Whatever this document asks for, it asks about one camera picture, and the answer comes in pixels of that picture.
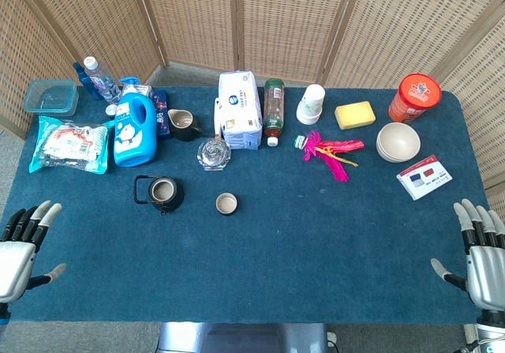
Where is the stack of beige bowls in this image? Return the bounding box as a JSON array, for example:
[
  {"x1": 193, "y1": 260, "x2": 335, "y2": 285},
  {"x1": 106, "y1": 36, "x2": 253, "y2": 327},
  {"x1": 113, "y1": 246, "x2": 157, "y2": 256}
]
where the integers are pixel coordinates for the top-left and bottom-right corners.
[{"x1": 376, "y1": 122, "x2": 421, "y2": 163}]

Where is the orange cylindrical canister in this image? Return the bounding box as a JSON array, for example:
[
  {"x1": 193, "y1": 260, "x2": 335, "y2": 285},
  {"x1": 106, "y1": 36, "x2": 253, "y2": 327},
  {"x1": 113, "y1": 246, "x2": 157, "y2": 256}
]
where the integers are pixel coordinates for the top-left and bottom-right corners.
[{"x1": 387, "y1": 73, "x2": 443, "y2": 124}]

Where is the card packet red blue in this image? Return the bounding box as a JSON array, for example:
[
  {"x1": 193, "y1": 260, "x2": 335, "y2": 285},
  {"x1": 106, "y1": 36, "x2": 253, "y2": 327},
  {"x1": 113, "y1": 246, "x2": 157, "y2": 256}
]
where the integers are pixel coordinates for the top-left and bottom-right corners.
[{"x1": 395, "y1": 154, "x2": 454, "y2": 201}]

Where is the dark ceramic pitcher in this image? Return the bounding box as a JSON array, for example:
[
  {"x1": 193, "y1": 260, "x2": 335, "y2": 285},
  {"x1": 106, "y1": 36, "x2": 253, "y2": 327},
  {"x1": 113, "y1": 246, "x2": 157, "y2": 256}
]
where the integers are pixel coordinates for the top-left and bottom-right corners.
[{"x1": 167, "y1": 108, "x2": 204, "y2": 142}]

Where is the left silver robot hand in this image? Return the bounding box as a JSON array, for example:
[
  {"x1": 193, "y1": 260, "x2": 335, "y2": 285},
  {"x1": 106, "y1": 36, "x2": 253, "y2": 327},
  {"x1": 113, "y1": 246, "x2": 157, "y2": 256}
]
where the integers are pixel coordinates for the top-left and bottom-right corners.
[{"x1": 0, "y1": 200, "x2": 68, "y2": 304}]

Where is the glass ashtray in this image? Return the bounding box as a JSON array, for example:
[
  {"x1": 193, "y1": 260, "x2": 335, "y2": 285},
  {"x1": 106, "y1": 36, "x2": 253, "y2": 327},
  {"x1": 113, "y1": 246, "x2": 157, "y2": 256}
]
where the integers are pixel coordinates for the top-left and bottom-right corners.
[{"x1": 196, "y1": 134, "x2": 233, "y2": 171}]

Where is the robot base body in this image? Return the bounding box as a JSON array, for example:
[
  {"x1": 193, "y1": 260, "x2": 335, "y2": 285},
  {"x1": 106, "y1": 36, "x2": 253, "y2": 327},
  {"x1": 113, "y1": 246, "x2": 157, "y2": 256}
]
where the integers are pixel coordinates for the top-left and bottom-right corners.
[{"x1": 156, "y1": 322, "x2": 329, "y2": 353}]

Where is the blue table mat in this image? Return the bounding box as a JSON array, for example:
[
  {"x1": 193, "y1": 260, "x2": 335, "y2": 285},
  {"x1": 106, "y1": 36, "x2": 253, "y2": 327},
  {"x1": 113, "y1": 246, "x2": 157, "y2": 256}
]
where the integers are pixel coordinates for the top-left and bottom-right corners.
[{"x1": 0, "y1": 85, "x2": 490, "y2": 324}]

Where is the clear plastic food container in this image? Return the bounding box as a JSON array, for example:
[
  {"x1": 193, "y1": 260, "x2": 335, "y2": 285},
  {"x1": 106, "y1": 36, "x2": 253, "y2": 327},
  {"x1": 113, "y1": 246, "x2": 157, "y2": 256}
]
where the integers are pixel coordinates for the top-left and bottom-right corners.
[{"x1": 23, "y1": 79, "x2": 80, "y2": 118}]

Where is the clear water bottle white cap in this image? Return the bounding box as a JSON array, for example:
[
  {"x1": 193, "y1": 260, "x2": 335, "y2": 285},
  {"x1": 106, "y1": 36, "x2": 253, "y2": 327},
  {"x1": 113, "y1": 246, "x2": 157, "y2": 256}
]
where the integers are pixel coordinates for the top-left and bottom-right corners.
[{"x1": 82, "y1": 55, "x2": 122, "y2": 105}]

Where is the dark blue bottle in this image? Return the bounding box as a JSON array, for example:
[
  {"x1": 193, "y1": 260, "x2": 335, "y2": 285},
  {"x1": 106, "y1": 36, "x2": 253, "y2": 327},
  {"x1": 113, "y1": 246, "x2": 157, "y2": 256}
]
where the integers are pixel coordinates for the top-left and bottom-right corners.
[{"x1": 73, "y1": 62, "x2": 104, "y2": 101}]

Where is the brown tea drink bottle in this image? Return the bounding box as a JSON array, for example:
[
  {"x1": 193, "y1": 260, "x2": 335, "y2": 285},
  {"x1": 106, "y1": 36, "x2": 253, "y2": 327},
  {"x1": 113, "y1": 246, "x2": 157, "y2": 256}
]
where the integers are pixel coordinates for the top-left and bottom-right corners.
[{"x1": 263, "y1": 77, "x2": 286, "y2": 148}]

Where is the blue detergent bottle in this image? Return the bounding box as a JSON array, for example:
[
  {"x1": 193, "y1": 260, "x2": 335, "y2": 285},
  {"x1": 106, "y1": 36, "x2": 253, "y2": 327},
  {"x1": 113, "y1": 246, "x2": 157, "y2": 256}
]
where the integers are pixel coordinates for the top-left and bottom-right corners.
[{"x1": 113, "y1": 77, "x2": 158, "y2": 168}]

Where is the stack of paper cups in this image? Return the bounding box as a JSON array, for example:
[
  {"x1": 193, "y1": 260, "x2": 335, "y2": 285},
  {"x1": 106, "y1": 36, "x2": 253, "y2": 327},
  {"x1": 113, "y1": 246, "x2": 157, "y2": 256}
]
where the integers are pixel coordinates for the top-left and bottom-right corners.
[{"x1": 295, "y1": 84, "x2": 327, "y2": 126}]

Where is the pink feather shuttlecock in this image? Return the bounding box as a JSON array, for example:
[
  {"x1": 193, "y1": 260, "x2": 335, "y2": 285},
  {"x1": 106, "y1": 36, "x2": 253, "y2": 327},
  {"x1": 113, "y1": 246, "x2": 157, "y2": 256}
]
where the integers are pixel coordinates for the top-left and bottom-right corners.
[{"x1": 293, "y1": 130, "x2": 366, "y2": 183}]

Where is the snack bag with teal edges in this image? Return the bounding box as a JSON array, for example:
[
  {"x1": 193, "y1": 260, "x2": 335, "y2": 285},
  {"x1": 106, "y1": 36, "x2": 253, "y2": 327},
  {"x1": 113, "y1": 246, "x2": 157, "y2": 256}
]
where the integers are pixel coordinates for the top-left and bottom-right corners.
[{"x1": 28, "y1": 115, "x2": 115, "y2": 175}]

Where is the white tissue pack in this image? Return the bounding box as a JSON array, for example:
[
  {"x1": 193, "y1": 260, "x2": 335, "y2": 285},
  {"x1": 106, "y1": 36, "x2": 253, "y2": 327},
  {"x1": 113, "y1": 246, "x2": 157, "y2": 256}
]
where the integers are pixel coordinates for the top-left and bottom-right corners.
[{"x1": 213, "y1": 69, "x2": 264, "y2": 151}]

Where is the yellow sponge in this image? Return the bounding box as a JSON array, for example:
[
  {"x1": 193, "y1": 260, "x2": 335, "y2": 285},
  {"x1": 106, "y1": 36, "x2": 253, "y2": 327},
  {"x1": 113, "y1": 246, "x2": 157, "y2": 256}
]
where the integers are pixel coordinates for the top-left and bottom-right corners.
[{"x1": 334, "y1": 100, "x2": 377, "y2": 130}]

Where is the dark blue box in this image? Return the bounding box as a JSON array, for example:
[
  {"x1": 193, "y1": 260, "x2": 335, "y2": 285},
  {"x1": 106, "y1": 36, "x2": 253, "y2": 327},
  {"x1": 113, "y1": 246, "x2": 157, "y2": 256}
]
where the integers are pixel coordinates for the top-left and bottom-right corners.
[{"x1": 151, "y1": 88, "x2": 172, "y2": 141}]

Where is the small brown teacup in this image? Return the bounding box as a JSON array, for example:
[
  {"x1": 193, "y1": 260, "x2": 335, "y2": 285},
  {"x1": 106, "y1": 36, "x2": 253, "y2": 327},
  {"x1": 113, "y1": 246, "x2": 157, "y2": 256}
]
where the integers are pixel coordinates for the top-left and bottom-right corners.
[{"x1": 215, "y1": 192, "x2": 239, "y2": 217}]

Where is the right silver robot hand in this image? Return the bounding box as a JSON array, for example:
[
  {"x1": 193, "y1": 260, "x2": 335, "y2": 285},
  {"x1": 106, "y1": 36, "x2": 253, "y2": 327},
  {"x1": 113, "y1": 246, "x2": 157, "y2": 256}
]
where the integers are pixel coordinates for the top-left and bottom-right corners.
[{"x1": 430, "y1": 198, "x2": 505, "y2": 311}]

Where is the bamboo folding screen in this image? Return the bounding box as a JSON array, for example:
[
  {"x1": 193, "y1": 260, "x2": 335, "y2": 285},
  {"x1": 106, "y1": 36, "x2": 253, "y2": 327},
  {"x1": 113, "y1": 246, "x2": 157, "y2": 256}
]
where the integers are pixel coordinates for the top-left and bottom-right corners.
[{"x1": 0, "y1": 0, "x2": 505, "y2": 227}]

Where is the black iron teapot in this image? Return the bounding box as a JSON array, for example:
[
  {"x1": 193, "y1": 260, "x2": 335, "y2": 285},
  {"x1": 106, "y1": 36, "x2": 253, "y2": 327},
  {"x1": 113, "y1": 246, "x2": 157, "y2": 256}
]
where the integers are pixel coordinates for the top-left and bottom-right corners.
[{"x1": 133, "y1": 175, "x2": 185, "y2": 216}]

